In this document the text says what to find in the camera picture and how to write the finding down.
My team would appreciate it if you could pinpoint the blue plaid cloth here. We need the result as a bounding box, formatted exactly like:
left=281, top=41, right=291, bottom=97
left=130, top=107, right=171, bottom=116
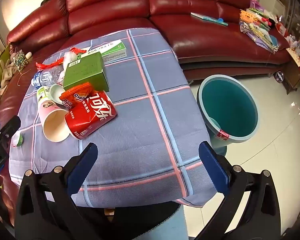
left=9, top=29, right=217, bottom=208

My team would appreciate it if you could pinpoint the pink white paper cup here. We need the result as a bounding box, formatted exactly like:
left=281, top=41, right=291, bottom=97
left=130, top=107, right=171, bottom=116
left=37, top=100, right=70, bottom=142

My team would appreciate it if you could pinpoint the pile of colourful packets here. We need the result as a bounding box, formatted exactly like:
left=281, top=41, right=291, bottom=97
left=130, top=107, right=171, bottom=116
left=239, top=0, right=280, bottom=53

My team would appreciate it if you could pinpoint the beige plush toy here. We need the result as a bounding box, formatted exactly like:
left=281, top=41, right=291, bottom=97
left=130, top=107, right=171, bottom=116
left=0, top=60, right=18, bottom=113

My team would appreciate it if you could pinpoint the white green medicine box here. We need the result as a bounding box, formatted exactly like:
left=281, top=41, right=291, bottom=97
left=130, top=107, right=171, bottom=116
left=99, top=40, right=128, bottom=64

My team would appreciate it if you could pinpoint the clear plastic bag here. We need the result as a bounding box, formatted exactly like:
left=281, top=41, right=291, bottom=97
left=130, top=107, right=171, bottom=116
left=59, top=51, right=78, bottom=83

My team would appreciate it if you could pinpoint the thin teal white booklet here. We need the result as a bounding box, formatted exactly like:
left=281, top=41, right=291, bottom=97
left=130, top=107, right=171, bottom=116
left=190, top=12, right=229, bottom=27

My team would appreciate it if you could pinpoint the light blue cylinder stand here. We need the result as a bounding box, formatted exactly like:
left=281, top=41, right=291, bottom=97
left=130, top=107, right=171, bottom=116
left=150, top=204, right=188, bottom=240

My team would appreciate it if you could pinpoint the small white green-label bottle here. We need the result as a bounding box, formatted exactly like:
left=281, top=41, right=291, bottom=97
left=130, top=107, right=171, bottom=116
left=36, top=86, right=50, bottom=103

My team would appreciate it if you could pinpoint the cluttered wooden side table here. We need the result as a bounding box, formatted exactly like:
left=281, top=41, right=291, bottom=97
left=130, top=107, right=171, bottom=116
left=275, top=15, right=300, bottom=95

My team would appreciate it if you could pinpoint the red crushed paper cup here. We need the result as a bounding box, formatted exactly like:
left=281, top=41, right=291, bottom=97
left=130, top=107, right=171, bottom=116
left=64, top=90, right=118, bottom=140

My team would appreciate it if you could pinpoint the green cardboard box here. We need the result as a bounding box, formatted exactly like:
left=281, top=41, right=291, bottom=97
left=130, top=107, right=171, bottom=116
left=62, top=52, right=110, bottom=92

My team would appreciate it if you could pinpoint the black round stool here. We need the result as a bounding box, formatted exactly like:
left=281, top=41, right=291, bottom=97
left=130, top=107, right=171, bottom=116
left=72, top=200, right=182, bottom=240

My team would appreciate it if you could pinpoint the red plastic wrapper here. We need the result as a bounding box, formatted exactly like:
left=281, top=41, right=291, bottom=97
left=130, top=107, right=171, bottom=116
left=35, top=47, right=87, bottom=70

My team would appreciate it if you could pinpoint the teal plastic bin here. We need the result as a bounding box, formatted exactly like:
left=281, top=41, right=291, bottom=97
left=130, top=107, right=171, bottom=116
left=196, top=74, right=259, bottom=157

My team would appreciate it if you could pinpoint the red leather sofa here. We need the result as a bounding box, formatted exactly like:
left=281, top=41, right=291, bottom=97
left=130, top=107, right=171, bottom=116
left=0, top=0, right=294, bottom=215

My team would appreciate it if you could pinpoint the clear plastic water bottle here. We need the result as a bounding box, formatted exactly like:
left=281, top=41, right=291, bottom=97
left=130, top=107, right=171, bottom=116
left=31, top=65, right=64, bottom=88

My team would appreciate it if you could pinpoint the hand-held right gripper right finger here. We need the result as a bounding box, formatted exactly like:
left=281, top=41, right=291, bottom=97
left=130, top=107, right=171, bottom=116
left=199, top=141, right=285, bottom=240

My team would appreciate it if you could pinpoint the orange snack packet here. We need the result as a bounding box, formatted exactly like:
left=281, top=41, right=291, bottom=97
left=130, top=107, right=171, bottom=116
left=59, top=82, right=95, bottom=111

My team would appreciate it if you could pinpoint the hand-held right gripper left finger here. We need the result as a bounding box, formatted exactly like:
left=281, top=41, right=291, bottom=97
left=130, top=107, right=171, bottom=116
left=14, top=142, right=99, bottom=240

